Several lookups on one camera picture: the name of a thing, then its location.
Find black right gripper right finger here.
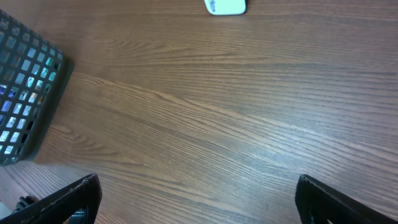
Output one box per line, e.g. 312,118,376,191
295,174,397,224

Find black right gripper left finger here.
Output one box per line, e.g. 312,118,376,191
1,174,102,224

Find white barcode scanner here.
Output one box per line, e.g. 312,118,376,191
204,0,247,16

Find grey plastic mesh basket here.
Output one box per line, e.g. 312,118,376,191
1,11,71,166

